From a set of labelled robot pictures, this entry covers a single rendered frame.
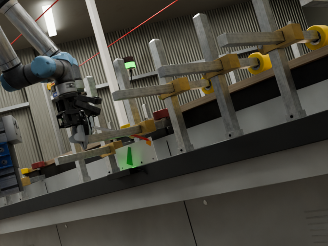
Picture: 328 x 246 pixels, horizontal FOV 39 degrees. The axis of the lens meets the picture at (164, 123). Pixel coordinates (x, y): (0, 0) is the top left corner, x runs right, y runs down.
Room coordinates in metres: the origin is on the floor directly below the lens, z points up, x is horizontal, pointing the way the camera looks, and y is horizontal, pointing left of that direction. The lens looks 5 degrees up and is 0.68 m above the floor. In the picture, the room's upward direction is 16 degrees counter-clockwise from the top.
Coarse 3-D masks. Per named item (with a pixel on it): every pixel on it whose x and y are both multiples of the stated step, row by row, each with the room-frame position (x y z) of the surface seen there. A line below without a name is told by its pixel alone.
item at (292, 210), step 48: (240, 96) 1.79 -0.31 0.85; (48, 192) 3.06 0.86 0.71; (240, 192) 1.89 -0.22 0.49; (288, 192) 1.72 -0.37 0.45; (0, 240) 3.81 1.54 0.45; (48, 240) 3.19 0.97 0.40; (96, 240) 2.75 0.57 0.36; (144, 240) 2.41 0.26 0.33; (192, 240) 2.15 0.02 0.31; (240, 240) 1.94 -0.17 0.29; (288, 240) 1.77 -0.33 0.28
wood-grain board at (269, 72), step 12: (324, 48) 1.47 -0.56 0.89; (300, 60) 1.54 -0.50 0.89; (312, 60) 1.51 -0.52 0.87; (264, 72) 1.65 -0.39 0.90; (240, 84) 1.73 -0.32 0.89; (252, 84) 1.71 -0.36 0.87; (204, 96) 1.87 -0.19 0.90; (192, 108) 1.96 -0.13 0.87; (96, 144) 2.49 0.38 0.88; (60, 156) 2.80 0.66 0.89
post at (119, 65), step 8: (120, 64) 1.94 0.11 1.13; (120, 72) 1.94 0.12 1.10; (120, 80) 1.95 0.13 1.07; (128, 80) 1.96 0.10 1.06; (120, 88) 1.96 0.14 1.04; (128, 88) 1.95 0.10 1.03; (128, 104) 1.94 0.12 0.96; (128, 112) 1.95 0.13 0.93; (136, 112) 1.95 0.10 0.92; (136, 120) 1.94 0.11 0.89; (144, 136) 1.96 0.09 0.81
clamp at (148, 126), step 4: (148, 120) 1.89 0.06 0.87; (152, 120) 1.91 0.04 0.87; (136, 124) 1.92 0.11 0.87; (140, 124) 1.90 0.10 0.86; (144, 124) 1.88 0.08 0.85; (148, 124) 1.89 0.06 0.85; (152, 124) 1.90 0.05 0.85; (144, 128) 1.88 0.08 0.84; (148, 128) 1.88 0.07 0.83; (152, 128) 1.90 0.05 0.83; (144, 132) 1.89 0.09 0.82; (148, 132) 1.89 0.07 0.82; (128, 136) 1.98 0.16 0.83; (132, 136) 1.95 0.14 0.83
